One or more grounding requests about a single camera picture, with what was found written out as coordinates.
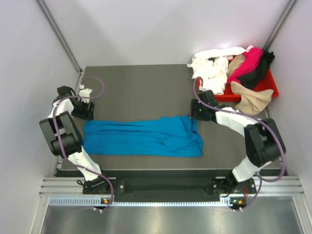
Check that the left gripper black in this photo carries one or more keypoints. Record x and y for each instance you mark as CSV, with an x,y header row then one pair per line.
x,y
86,115

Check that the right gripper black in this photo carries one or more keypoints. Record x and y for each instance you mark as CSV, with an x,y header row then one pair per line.
x,y
193,113

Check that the blue t shirt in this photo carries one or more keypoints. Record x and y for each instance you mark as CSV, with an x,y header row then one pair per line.
x,y
168,136

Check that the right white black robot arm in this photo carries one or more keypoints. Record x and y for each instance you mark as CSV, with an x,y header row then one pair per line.
x,y
263,141

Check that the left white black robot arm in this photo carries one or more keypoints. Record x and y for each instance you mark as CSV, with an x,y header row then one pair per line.
x,y
65,140

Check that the white t shirt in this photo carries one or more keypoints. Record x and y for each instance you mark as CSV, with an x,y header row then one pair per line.
x,y
212,67

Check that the beige t shirt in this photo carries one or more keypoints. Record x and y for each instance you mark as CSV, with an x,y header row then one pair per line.
x,y
252,102

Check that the black t shirt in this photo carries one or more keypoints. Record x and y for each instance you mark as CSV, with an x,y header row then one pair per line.
x,y
250,80

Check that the red plastic bin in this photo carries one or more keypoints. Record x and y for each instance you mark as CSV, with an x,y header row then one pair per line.
x,y
266,83

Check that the pink t shirt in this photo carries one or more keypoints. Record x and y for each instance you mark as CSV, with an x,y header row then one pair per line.
x,y
243,64

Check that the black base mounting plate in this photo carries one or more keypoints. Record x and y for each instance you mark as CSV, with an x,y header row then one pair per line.
x,y
175,189

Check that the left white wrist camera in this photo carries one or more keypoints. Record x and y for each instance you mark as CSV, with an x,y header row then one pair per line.
x,y
84,94

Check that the grey slotted cable duct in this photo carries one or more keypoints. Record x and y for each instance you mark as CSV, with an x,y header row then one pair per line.
x,y
103,202

